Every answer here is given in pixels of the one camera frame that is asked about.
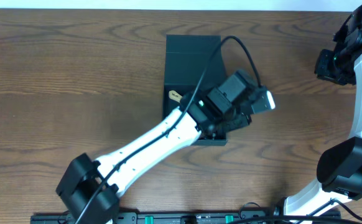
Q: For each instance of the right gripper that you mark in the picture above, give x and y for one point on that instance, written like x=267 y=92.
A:
x=324 y=73

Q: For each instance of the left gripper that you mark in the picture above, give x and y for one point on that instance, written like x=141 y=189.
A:
x=236 y=121

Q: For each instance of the orange scraper wooden handle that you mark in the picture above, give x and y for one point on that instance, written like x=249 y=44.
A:
x=173 y=95

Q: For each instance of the black gift box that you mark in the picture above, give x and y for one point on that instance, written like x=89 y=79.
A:
x=185 y=59

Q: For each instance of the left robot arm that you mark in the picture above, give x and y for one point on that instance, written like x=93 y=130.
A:
x=91 y=189

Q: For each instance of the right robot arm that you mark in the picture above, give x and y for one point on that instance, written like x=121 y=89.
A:
x=339 y=170

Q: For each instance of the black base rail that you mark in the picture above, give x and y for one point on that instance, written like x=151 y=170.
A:
x=132 y=217

